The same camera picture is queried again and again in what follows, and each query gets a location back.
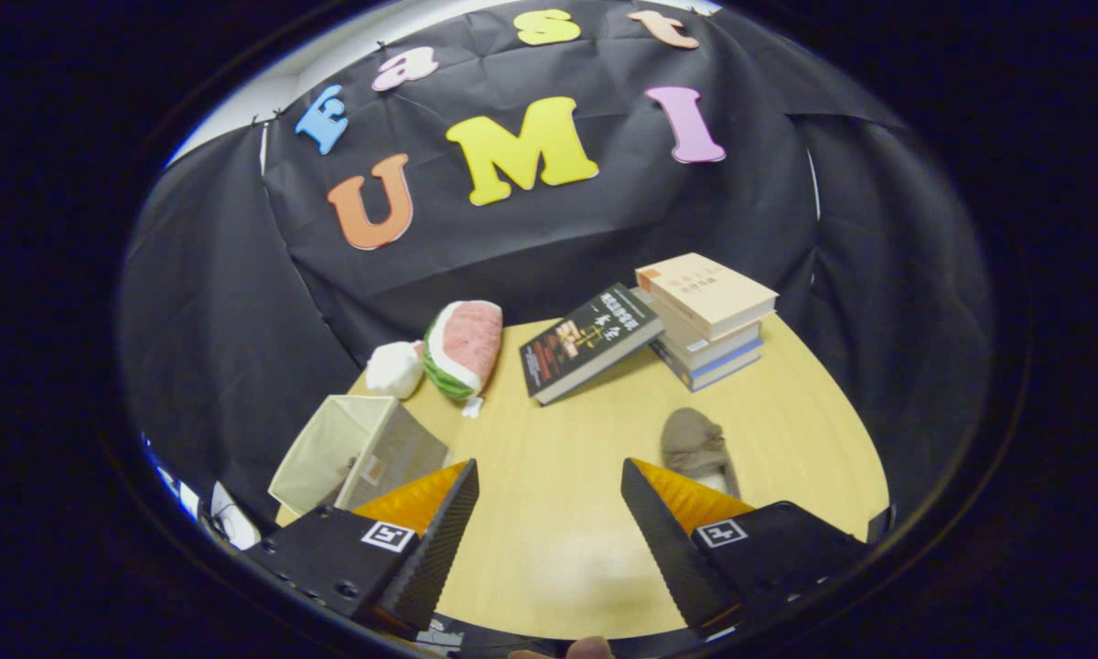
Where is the white cover book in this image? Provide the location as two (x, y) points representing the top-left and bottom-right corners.
(650, 307), (765, 372)

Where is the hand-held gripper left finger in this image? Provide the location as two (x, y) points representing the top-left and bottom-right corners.
(242, 458), (481, 637)

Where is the blue cover book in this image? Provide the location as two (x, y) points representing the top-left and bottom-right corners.
(650, 339), (763, 393)

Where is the grey fabric storage box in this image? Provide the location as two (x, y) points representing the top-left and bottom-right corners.
(267, 394), (452, 518)

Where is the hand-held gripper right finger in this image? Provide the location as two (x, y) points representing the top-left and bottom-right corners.
(620, 458), (870, 639)

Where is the watermelon slice plush toy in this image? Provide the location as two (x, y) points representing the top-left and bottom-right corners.
(422, 300), (504, 419)

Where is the white plush toy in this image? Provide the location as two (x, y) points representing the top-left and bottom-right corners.
(365, 340), (426, 400)

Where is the beige cover book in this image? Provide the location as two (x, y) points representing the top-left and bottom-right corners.
(634, 253), (780, 341)

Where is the black cover book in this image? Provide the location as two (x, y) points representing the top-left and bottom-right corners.
(519, 283), (665, 405)

